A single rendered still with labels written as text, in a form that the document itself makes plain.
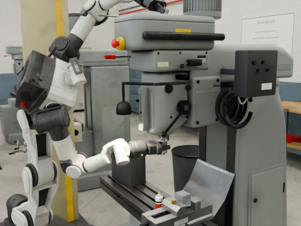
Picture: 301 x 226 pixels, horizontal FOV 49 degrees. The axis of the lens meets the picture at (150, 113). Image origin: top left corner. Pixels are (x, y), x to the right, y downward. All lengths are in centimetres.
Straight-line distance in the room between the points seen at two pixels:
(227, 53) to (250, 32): 514
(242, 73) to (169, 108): 37
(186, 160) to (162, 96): 209
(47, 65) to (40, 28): 149
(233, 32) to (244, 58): 572
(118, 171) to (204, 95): 81
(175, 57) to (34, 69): 68
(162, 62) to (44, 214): 126
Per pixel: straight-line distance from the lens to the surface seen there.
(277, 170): 209
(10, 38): 1052
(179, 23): 157
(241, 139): 184
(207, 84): 169
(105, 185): 225
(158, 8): 167
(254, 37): 684
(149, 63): 152
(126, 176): 210
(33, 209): 221
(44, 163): 206
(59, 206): 354
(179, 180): 373
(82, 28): 189
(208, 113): 171
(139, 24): 146
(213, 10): 175
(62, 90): 169
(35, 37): 319
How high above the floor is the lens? 171
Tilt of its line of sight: 10 degrees down
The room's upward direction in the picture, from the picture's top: 1 degrees counter-clockwise
